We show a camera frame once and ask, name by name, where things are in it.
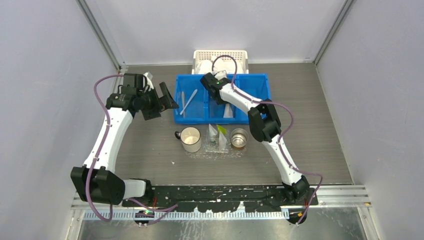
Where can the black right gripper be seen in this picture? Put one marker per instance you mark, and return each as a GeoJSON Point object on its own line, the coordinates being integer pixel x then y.
{"type": "Point", "coordinates": [221, 102]}

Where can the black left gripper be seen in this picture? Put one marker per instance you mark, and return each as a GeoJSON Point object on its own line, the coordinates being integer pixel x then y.
{"type": "Point", "coordinates": [155, 112]}

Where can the teal cap toothpaste tube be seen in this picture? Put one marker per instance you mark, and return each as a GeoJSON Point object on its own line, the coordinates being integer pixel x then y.
{"type": "Point", "coordinates": [212, 133]}

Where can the white enamel mug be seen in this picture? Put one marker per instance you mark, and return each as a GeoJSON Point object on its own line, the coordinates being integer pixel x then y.
{"type": "Point", "coordinates": [190, 137]}

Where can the red cap toothpaste tube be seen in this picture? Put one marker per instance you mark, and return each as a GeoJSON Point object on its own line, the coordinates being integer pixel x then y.
{"type": "Point", "coordinates": [222, 141]}

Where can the small metal cup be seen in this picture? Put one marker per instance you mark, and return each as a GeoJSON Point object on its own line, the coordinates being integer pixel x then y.
{"type": "Point", "coordinates": [239, 138]}

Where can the clear square textured holder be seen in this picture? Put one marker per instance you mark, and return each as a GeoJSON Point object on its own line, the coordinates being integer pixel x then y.
{"type": "Point", "coordinates": [213, 147]}

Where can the clear oval textured tray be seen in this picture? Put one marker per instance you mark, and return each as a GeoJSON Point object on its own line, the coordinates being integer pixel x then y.
{"type": "Point", "coordinates": [202, 154]}

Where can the orange cap toothpaste tube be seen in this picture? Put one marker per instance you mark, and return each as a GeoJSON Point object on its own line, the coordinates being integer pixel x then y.
{"type": "Point", "coordinates": [228, 111]}

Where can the yellow green toothpaste tube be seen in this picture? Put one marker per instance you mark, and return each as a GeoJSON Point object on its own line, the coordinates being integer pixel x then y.
{"type": "Point", "coordinates": [221, 129]}

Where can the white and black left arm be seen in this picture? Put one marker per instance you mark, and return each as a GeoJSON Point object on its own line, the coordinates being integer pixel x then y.
{"type": "Point", "coordinates": [95, 181]}

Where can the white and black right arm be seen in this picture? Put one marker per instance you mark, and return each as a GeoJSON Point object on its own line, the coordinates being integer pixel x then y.
{"type": "Point", "coordinates": [265, 127]}

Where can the white toothbrush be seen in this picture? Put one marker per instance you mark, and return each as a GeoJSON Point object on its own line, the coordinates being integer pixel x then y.
{"type": "Point", "coordinates": [188, 102]}

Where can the blue three-compartment plastic bin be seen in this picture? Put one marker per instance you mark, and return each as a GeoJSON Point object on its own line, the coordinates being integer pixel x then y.
{"type": "Point", "coordinates": [204, 110]}

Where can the white cloths in basket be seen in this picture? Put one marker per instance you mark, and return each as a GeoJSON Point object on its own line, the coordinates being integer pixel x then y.
{"type": "Point", "coordinates": [222, 64]}

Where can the white perforated basket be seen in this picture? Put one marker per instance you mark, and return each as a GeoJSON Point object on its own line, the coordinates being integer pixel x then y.
{"type": "Point", "coordinates": [241, 56]}

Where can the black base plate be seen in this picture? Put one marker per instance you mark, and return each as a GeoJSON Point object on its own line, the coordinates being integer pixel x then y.
{"type": "Point", "coordinates": [220, 198]}

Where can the perforated metal rail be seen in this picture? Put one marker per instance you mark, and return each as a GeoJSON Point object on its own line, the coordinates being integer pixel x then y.
{"type": "Point", "coordinates": [240, 214]}

